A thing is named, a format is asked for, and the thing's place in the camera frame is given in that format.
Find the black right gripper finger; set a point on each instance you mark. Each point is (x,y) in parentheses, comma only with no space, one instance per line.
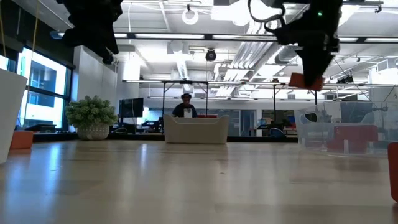
(314,67)

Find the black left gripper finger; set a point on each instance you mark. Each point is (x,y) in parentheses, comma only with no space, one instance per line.
(108,54)

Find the small orange wooden cube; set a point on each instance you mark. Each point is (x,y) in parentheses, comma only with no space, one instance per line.
(21,140)
(393,171)

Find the black ceiling spotlight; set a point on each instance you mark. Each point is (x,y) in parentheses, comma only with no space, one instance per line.
(345,80)
(211,55)

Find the black computer monitor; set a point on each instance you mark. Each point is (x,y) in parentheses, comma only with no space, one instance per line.
(131,107)

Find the green artificial potted plant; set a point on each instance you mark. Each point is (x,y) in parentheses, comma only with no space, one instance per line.
(91,115)

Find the long ceiling light strip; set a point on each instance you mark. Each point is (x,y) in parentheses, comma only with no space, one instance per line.
(169,36)

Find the large window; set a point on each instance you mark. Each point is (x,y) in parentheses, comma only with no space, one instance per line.
(43,93)

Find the person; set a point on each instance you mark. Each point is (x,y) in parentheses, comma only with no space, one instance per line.
(185,110)

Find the clear plastic bin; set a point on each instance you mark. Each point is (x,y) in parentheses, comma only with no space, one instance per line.
(382,146)

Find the red flat object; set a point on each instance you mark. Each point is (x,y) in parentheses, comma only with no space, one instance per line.
(206,116)

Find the grey plastic bin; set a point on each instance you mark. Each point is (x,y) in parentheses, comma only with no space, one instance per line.
(196,130)

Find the white plastic bin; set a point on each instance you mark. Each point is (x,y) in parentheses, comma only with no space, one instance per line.
(11,118)

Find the silver ventilation duct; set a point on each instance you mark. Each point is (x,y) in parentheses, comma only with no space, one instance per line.
(286,56)

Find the black metal frame stand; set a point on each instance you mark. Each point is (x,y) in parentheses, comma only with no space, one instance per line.
(280,84)
(186,81)

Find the black aluminium table frame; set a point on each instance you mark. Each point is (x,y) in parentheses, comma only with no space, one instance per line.
(140,137)

